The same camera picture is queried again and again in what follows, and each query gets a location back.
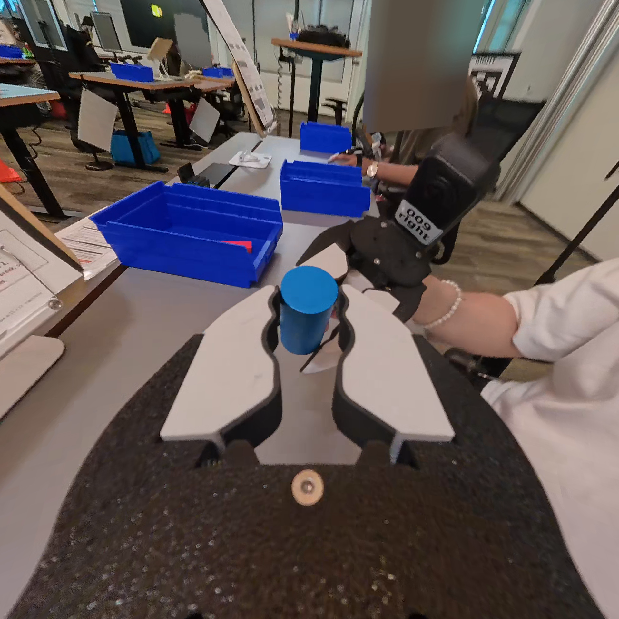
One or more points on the printed paper sheet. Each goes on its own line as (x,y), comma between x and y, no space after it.
(87,246)

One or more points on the red block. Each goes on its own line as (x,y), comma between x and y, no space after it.
(237,245)

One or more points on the person's right forearm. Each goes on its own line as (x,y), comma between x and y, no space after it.
(483,324)

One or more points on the blue plastic bin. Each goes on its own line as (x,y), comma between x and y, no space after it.
(324,193)
(324,138)
(159,251)
(131,71)

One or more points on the wooden instruction sheet stand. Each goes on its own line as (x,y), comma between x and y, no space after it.
(19,271)
(242,63)

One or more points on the small black device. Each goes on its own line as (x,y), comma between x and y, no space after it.
(191,176)

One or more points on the black tripod leg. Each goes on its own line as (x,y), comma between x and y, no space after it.
(575,232)

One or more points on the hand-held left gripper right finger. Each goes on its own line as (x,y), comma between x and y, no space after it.
(391,377)

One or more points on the black white pattern board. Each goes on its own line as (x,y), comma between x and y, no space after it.
(493,72)

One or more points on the grey hanging panel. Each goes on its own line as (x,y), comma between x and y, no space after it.
(204,121)
(96,121)

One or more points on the blue bag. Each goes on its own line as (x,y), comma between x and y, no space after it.
(135,147)

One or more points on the orange traffic cone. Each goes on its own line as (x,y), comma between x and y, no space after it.
(8,173)

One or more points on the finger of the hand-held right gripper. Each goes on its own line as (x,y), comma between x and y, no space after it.
(375,290)
(331,261)

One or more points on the large black screen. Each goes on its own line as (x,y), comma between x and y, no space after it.
(140,24)

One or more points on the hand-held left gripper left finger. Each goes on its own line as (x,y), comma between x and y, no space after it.
(227,377)

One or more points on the blue cylinder block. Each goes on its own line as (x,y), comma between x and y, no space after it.
(307,300)

